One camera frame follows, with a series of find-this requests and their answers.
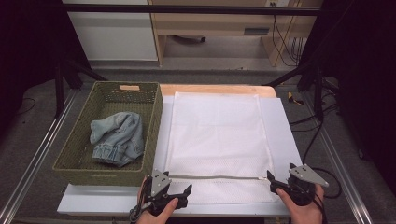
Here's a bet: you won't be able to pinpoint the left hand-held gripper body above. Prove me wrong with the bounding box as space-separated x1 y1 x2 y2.
141 168 190 217

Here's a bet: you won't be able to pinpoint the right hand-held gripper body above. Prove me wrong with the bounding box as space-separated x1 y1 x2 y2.
278 163 330 207

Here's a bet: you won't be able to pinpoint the light blue denim jeans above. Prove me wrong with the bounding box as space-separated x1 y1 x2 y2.
89 111 146 168

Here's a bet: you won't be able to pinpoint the white mesh laundry bag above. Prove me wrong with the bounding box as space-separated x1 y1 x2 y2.
163 91 279 204

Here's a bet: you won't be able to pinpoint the green woven basket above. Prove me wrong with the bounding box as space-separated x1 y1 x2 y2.
51 80 164 188

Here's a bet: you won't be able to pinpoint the person's left hand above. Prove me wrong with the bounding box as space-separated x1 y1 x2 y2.
135 175 180 224

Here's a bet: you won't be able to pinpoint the person's right hand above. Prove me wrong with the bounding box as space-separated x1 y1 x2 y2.
275 183 326 224

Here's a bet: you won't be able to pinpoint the white board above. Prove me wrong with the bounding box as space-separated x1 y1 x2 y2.
56 94 304 217

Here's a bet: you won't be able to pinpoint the yellow and black tool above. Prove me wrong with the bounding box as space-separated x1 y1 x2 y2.
287 91 305 106

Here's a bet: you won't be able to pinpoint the black metal stand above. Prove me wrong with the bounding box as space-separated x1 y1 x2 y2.
264 59 341 122
54 55 107 119

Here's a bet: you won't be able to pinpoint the black curtain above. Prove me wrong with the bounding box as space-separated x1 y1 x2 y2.
0 0 92 139
298 0 396 197

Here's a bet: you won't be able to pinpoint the black chair base leg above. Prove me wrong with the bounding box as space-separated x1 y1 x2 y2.
172 35 207 45

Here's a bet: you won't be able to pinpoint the white cabinet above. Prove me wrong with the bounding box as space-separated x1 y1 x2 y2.
66 0 159 62

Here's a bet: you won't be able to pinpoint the light wooden desk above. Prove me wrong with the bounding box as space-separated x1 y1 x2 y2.
148 0 323 67

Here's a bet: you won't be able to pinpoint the aluminium rail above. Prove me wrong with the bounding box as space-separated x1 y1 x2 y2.
0 90 78 224
317 124 375 224

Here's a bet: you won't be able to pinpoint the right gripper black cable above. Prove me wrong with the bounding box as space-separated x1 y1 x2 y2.
311 186 329 224

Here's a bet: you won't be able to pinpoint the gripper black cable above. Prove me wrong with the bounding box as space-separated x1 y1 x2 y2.
129 201 153 224
311 186 329 224

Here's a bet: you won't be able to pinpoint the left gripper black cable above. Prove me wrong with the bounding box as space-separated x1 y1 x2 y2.
129 201 153 224

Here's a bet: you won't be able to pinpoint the black hanging cable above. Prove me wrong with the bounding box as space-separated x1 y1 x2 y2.
271 14 307 68

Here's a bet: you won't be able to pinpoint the yellow hanging cable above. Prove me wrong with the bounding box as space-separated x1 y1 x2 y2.
274 0 304 67

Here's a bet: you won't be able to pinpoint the thin black floor cable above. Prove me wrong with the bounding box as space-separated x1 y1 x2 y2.
15 97 37 117

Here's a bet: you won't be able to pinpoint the white wall socket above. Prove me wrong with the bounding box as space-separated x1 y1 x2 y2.
265 0 291 8

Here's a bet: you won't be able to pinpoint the black horizontal frame bar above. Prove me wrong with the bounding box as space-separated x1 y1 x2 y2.
62 3 321 17

